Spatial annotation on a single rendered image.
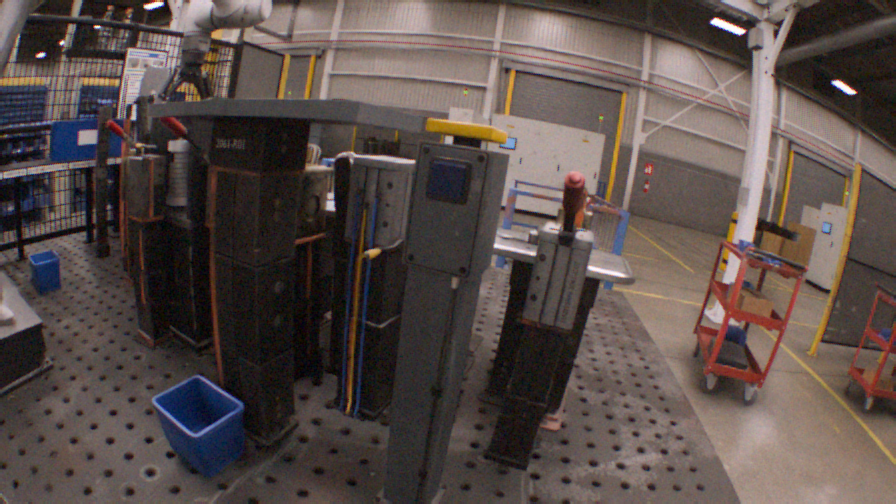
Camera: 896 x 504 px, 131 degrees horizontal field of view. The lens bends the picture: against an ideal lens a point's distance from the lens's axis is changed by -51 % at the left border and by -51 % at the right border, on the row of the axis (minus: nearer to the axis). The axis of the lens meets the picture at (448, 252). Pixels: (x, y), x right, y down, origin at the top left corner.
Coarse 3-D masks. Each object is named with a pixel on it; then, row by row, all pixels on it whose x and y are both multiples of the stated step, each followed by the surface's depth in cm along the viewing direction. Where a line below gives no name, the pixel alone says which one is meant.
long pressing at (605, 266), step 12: (504, 240) 68; (504, 252) 62; (516, 252) 61; (528, 252) 61; (600, 252) 71; (588, 264) 59; (600, 264) 62; (612, 264) 63; (624, 264) 65; (588, 276) 58; (600, 276) 58; (612, 276) 57; (624, 276) 57
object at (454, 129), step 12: (432, 120) 34; (444, 120) 33; (432, 132) 35; (444, 132) 34; (456, 132) 33; (468, 132) 33; (480, 132) 33; (492, 132) 32; (504, 132) 36; (456, 144) 35; (468, 144) 35; (480, 144) 36
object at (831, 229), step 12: (828, 204) 619; (828, 216) 617; (840, 216) 573; (828, 228) 612; (840, 228) 578; (816, 240) 660; (828, 240) 612; (840, 240) 583; (816, 252) 656; (828, 252) 608; (840, 252) 588; (816, 264) 651; (828, 264) 603; (816, 276) 645; (828, 276) 606; (816, 288) 641; (828, 288) 611
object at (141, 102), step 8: (144, 96) 78; (152, 96) 81; (136, 104) 77; (144, 104) 79; (136, 112) 79; (144, 112) 79; (136, 120) 80; (144, 120) 80; (144, 128) 81; (144, 136) 82; (144, 144) 83
